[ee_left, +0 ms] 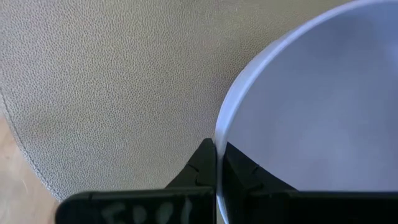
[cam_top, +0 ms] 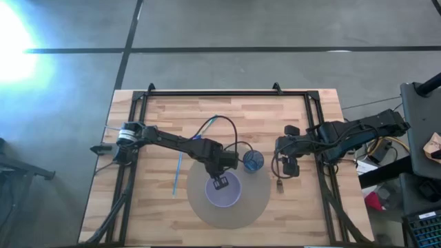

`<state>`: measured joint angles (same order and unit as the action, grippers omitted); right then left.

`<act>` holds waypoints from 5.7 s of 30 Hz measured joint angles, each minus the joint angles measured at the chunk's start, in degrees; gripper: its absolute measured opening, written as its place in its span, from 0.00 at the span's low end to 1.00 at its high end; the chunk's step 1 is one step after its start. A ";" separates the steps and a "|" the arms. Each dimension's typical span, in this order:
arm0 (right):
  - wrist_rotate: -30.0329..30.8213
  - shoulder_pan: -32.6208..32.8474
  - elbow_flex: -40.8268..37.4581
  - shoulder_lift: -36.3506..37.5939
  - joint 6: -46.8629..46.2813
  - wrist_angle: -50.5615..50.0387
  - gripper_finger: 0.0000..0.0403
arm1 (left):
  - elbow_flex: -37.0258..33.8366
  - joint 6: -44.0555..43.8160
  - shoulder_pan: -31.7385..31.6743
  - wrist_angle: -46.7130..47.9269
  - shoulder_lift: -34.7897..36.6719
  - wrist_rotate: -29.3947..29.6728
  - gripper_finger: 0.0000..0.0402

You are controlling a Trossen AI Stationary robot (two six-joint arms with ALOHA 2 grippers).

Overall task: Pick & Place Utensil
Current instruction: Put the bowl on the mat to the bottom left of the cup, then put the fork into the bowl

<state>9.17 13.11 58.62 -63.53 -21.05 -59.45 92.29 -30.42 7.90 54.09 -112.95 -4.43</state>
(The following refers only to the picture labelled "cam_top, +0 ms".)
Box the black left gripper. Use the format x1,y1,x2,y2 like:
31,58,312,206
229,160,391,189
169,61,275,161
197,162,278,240
196,139,239,192

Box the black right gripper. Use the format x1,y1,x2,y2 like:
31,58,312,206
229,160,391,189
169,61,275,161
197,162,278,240
275,125,327,177

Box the blue drinking straw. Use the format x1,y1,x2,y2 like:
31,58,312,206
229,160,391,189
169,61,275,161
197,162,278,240
172,150,183,198

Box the iridescent spoon with teal handle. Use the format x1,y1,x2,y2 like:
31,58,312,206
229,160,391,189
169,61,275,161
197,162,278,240
192,115,219,141

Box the pale lavender bowl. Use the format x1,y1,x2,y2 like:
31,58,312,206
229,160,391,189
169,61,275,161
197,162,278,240
204,170,243,209

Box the blue translucent plastic cup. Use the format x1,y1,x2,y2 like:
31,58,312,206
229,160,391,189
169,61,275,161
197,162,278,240
242,149,265,174

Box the round grey placemat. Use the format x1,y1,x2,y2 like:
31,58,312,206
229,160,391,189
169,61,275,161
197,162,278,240
186,143,272,231

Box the white paper sheet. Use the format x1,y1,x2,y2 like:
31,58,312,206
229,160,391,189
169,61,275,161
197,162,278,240
356,160,379,176

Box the black power box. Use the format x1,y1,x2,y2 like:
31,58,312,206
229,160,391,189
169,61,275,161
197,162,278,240
370,140,393,163

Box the red object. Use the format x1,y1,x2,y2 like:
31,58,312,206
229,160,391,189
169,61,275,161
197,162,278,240
364,191,384,211

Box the grey cart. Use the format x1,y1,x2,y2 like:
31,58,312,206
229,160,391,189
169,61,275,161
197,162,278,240
399,81,441,180

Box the brown paper bag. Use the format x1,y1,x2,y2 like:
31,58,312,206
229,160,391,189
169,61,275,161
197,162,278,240
422,132,441,160

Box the black bag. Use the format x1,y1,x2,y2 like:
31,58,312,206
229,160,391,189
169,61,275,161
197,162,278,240
418,178,441,203

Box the black pole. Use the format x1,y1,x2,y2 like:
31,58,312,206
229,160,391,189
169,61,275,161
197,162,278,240
415,72,441,97

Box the black crate with blue cells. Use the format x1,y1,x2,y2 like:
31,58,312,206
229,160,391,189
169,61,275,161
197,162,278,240
402,209,441,248

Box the black floor stand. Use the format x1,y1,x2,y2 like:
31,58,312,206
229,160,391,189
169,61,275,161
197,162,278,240
0,137,56,248

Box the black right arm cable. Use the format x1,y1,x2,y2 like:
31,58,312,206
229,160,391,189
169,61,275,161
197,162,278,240
271,150,289,180

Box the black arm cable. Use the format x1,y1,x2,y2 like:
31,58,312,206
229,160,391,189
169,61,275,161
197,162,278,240
178,114,254,153
271,150,289,180

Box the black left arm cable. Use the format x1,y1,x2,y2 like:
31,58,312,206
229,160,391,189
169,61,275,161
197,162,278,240
178,114,254,153

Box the black table frame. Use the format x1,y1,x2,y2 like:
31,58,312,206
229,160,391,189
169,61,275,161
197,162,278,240
78,81,375,246

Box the yellow and white cables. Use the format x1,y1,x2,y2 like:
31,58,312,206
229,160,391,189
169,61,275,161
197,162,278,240
365,136,411,156

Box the black table edge bracket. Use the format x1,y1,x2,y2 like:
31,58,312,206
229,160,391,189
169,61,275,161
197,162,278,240
90,143,114,156

